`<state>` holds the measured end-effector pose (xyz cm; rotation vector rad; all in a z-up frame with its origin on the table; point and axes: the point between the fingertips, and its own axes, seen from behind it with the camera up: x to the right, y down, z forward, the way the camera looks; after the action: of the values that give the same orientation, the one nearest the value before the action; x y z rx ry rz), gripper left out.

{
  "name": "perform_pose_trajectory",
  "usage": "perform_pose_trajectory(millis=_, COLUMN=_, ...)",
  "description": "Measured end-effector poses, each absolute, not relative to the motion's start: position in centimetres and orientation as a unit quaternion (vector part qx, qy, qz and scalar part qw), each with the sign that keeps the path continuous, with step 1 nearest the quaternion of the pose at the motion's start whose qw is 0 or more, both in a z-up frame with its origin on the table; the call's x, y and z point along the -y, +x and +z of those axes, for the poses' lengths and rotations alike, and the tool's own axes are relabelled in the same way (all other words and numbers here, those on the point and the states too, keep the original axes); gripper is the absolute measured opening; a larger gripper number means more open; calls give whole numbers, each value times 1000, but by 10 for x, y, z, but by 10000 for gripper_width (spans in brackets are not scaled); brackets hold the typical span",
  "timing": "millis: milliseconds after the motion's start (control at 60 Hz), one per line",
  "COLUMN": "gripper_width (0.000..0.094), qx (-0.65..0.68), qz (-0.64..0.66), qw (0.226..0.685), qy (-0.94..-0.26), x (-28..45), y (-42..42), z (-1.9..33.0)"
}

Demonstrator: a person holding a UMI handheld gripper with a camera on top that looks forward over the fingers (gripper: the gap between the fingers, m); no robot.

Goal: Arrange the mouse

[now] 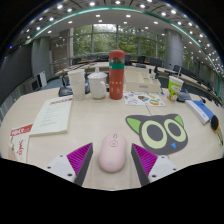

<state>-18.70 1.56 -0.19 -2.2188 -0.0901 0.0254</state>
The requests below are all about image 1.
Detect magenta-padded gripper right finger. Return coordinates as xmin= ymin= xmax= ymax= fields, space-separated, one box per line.
xmin=130 ymin=143 xmax=180 ymax=187

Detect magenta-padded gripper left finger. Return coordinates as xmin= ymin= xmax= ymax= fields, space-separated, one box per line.
xmin=44 ymin=142 xmax=94 ymax=187

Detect pink computer mouse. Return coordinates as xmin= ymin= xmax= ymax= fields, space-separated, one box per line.
xmin=98 ymin=132 xmax=128 ymax=174

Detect cat-face mouse pad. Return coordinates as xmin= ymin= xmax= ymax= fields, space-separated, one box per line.
xmin=125 ymin=113 xmax=189 ymax=156

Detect colourful sticker sheet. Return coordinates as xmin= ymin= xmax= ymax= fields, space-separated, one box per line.
xmin=123 ymin=90 xmax=166 ymax=108

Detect red and white booklet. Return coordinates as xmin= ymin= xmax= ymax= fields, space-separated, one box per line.
xmin=7 ymin=123 xmax=34 ymax=164

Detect black desk microphone base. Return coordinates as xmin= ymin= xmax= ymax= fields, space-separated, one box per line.
xmin=58 ymin=74 xmax=91 ymax=98

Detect white ribbed paper cup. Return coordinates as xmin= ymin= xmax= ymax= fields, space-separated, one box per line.
xmin=67 ymin=68 xmax=87 ymax=101

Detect blue and white book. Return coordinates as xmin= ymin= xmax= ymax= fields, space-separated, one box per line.
xmin=184 ymin=99 xmax=215 ymax=126

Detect black conference desk unit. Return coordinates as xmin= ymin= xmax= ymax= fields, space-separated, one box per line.
xmin=176 ymin=88 xmax=193 ymax=103

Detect beige cardboard box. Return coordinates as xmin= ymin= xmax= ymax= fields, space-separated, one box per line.
xmin=124 ymin=70 xmax=162 ymax=94

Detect green printed cup with straw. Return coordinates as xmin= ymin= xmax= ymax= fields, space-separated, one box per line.
xmin=166 ymin=66 xmax=185 ymax=103

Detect black handheld microphone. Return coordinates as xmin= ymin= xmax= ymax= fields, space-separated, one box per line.
xmin=210 ymin=114 xmax=224 ymax=146

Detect white floor appliance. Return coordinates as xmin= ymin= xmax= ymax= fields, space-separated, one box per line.
xmin=29 ymin=77 xmax=42 ymax=93

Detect red bottle with green band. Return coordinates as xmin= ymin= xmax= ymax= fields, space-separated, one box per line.
xmin=108 ymin=49 xmax=126 ymax=101

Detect long curved conference table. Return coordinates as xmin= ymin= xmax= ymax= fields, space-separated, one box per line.
xmin=54 ymin=61 xmax=224 ymax=105

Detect group of dark office chairs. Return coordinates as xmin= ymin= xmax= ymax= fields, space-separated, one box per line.
xmin=71 ymin=54 xmax=214 ymax=88

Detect group of ceiling lights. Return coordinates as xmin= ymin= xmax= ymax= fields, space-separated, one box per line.
xmin=19 ymin=0 xmax=224 ymax=69

